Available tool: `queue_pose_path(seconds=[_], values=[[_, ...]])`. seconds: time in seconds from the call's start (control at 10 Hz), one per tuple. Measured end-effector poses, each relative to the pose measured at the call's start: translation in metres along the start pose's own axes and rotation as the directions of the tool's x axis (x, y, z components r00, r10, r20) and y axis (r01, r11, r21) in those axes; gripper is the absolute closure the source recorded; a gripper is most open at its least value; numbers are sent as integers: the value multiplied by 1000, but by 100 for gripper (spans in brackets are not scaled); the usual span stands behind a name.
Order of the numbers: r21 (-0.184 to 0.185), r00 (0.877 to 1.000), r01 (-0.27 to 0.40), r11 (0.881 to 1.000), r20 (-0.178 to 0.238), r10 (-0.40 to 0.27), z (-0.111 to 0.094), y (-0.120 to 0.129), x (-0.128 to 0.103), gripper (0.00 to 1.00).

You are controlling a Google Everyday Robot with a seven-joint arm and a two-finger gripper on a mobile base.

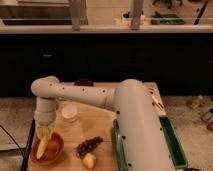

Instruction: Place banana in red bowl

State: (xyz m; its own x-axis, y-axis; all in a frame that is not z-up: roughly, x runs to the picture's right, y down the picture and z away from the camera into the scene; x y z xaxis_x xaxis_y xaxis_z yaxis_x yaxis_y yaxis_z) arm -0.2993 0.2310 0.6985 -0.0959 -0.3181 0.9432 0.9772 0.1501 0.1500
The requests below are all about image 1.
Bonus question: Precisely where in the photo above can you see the dark grape bunch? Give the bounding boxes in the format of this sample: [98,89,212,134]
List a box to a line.
[76,136,103,159]

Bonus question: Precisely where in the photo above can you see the black cable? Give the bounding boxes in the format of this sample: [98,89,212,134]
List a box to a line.
[0,118,36,171]

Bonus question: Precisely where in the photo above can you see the dark red object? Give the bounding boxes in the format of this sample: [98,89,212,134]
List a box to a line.
[74,79,94,87]

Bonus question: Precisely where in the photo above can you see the yellow banana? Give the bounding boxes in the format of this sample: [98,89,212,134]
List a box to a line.
[36,134,49,159]

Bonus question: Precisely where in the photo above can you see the red bowl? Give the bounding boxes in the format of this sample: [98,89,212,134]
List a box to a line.
[30,132,64,166]

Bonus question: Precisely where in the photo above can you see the green object background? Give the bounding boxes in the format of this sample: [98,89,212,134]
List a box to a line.
[151,12,185,25]

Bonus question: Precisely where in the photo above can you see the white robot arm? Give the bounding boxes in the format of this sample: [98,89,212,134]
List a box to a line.
[31,76,175,171]

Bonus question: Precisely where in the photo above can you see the grey metal frame post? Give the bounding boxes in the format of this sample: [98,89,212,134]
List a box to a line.
[68,0,88,31]
[130,0,144,30]

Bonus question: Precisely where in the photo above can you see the grey metal frame post right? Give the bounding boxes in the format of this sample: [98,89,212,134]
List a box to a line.
[130,0,144,30]

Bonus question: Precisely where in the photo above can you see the green tray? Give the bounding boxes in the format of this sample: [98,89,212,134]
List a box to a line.
[112,116,188,171]

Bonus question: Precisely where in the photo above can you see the white cup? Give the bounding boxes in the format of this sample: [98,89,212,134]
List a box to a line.
[62,105,78,122]

